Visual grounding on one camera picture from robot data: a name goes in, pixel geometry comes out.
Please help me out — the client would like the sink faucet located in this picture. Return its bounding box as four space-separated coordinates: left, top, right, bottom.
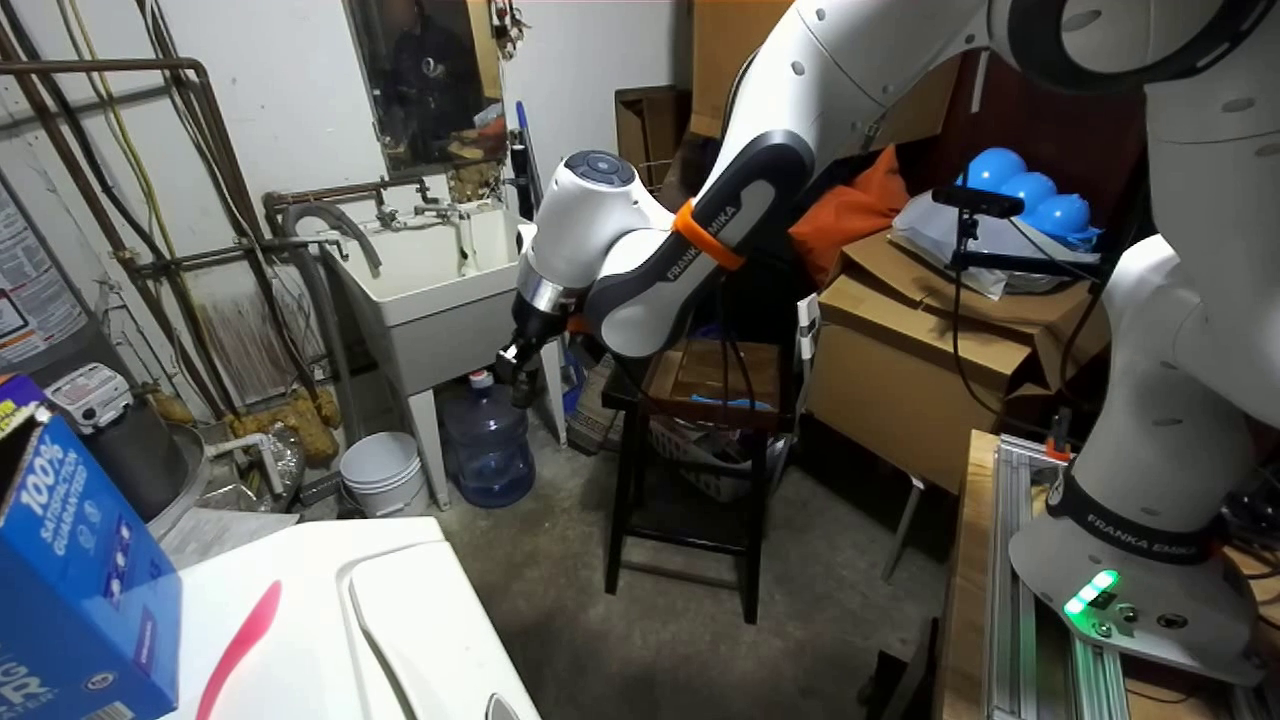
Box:
258 182 466 275

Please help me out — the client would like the black wooden stool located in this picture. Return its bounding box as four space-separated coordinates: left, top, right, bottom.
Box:
603 282 795 621

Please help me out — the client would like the orange cloth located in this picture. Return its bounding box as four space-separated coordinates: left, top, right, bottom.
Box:
788 148 908 290

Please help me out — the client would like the pink plastic spatula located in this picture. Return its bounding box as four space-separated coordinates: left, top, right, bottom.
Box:
197 579 283 720

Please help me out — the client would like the white utility sink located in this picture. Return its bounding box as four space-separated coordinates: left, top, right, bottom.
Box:
337 205 517 503

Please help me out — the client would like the cardboard box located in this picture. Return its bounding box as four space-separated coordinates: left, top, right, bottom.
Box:
806 232 1107 495

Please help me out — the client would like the clear water jug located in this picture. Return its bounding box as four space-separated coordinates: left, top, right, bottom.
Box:
444 371 537 510

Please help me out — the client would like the white washing machine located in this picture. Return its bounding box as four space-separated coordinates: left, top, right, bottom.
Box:
165 515 538 720

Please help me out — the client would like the blue balloons pile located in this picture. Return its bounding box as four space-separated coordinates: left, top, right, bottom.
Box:
959 144 1100 251

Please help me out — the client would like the blue detergent box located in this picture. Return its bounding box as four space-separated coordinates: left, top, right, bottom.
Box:
0 375 180 720

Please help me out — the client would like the white plastic bucket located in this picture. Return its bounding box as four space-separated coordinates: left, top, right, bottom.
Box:
340 432 433 515

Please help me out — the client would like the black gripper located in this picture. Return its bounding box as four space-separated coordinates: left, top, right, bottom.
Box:
490 301 566 389

